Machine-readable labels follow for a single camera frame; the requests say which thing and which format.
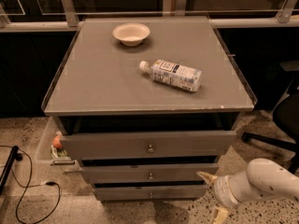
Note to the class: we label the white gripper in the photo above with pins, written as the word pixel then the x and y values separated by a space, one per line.
pixel 221 188

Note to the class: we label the grey drawer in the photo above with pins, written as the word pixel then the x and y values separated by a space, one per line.
pixel 104 146
pixel 177 192
pixel 147 173

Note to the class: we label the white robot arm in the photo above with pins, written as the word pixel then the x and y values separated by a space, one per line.
pixel 262 180

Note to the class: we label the grey bottom drawer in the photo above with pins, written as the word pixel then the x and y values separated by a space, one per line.
pixel 177 192

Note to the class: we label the grey top drawer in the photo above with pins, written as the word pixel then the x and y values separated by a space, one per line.
pixel 104 146

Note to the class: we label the grey drawer cabinet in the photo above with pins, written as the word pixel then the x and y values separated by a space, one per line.
pixel 100 88

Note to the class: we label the clear plastic water bottle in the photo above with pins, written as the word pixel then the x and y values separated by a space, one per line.
pixel 173 74

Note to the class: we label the green white packet in bin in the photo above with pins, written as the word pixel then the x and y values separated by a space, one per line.
pixel 58 152

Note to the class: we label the orange round object in bin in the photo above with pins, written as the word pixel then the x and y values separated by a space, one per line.
pixel 56 142

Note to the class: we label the white paper bowl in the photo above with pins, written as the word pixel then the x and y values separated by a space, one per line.
pixel 131 34

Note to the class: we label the black bar on floor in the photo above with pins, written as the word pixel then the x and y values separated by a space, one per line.
pixel 11 158

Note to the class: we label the right metal bracket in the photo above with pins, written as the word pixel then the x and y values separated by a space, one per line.
pixel 285 13

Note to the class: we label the metal bracket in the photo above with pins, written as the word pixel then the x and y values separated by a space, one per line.
pixel 70 13
pixel 285 13

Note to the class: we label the left metal bracket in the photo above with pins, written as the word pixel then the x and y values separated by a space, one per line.
pixel 70 13

